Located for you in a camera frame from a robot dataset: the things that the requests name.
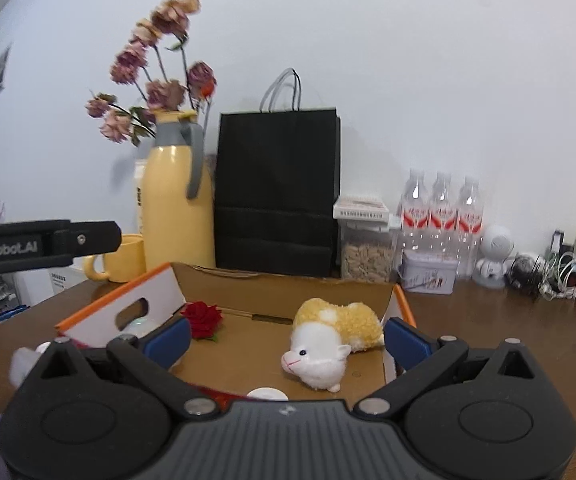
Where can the black upright charger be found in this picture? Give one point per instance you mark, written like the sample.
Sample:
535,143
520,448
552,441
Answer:
560,245

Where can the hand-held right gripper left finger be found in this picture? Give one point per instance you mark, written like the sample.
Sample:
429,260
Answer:
168,342

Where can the dried pink flower bouquet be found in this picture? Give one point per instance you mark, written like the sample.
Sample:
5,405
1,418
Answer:
170,92

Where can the yellow white plush toy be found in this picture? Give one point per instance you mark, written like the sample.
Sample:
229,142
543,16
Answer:
338,330

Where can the red fabric rose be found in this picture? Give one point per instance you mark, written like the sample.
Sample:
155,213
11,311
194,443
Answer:
203,317

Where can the white flat box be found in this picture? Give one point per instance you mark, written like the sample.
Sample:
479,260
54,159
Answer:
63,278

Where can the black paper bag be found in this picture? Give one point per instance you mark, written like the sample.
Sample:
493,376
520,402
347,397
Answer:
278,185

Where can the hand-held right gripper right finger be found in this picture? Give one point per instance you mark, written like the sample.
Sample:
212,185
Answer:
405,342

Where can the red orange cardboard box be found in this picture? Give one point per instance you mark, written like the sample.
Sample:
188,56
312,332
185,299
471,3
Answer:
248,305

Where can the yellow thermos jug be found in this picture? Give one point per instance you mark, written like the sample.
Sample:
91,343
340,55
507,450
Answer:
173,200

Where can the white tissue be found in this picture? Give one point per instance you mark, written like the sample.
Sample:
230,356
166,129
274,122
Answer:
25,362

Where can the yellow mug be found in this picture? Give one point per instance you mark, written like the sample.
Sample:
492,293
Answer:
125,260

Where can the white round object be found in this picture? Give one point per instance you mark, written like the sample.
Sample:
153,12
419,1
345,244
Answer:
267,394

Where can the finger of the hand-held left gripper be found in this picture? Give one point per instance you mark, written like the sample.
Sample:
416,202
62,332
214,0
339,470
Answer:
93,240

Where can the clear seed container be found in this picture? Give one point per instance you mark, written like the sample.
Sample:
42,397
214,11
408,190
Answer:
367,257

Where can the white robot toy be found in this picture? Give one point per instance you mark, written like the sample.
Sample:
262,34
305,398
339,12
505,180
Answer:
493,250

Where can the grey tin box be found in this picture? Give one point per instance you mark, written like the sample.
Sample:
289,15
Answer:
427,272

